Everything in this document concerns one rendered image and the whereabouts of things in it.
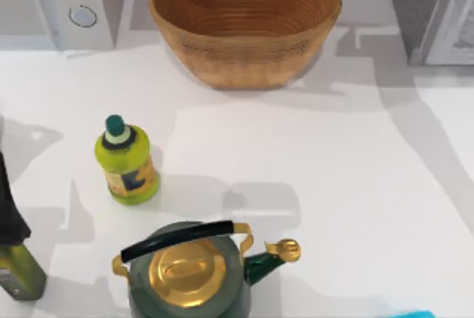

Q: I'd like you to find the light blue flat object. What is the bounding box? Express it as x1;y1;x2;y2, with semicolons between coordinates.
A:
388;309;438;318

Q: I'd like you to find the green bottle with dark cap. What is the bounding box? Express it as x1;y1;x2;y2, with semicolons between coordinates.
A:
94;113;161;207

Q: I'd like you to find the olive green square bottle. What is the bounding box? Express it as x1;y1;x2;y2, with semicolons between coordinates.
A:
0;242;48;302

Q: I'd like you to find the green and gold kettle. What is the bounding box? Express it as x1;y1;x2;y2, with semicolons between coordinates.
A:
112;220;303;318

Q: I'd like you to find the microwave knob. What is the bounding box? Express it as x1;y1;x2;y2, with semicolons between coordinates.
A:
68;4;99;29

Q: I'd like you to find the woven wooden basket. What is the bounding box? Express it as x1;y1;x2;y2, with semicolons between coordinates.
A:
148;0;343;91

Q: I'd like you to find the pale microwave oven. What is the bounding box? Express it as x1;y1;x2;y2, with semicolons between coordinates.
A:
0;0;131;51

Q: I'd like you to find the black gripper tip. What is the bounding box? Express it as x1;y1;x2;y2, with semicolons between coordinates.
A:
0;150;32;248

